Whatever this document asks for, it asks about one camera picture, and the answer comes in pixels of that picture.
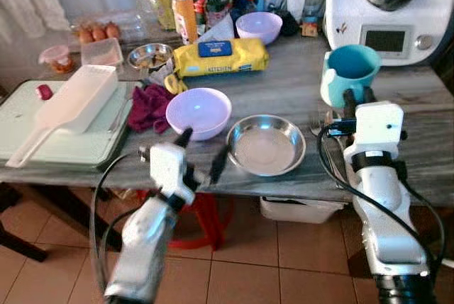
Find pale green tray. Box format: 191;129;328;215
0;79;135;170

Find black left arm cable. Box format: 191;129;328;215
90;152;153;291

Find maroon cloth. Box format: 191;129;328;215
128;83;176;133

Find white paper napkin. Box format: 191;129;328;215
202;15;236;43

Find small black object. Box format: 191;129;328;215
278;10;300;37

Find steel fork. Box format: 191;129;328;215
309;111;343;150

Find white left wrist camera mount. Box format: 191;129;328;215
140;142;198;206

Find long white plastic container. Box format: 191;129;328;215
6;64;119;169

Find small steel bowl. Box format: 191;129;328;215
128;43;174;71

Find small red object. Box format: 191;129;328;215
37;84;55;101

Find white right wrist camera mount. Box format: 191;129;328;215
354;101;406;154

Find red stool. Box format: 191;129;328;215
138;191;235;250

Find round steel plate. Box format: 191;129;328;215
226;113;307;177

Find clear plastic egg carton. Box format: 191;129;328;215
71;10;148;44

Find white plastic bin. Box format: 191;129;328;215
260;196;345;224

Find yellow kitchen wipes pack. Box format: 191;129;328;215
172;38;270;78

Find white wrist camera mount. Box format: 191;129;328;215
140;142;198;206
354;101;406;154

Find small pink lidded container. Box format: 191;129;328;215
39;45;74;74

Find orange squeeze bottle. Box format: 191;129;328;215
170;0;198;45

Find red and green package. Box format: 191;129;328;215
195;0;233;28

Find dark wooden table frame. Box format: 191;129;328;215
0;184;93;262

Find white kitchen cooking appliance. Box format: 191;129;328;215
324;0;454;67

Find lilac plastic bowl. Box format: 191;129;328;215
236;11;283;45
165;88;233;141

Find clear plastic food container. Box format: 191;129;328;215
80;38;124;69

